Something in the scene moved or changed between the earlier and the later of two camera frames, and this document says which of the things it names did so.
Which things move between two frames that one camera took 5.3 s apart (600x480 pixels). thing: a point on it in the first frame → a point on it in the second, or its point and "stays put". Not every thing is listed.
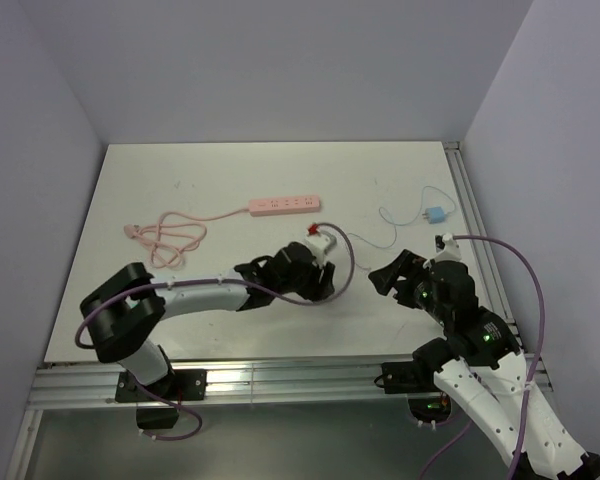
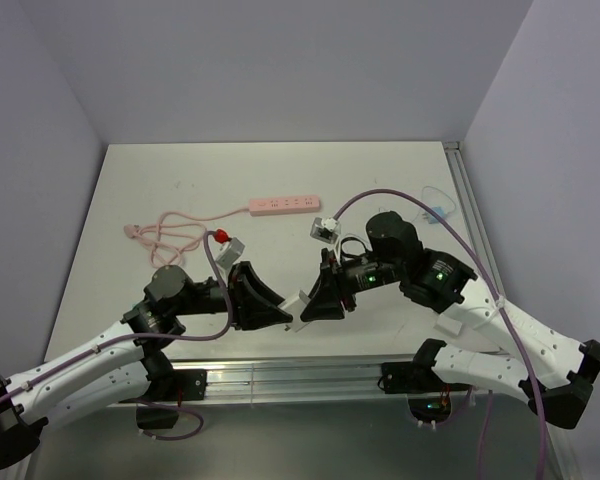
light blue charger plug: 434,214 stays put
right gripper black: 406,263 → 325,303
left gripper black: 319,291 → 253,315
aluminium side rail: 488,257 stays put
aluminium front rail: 227,382 stays put
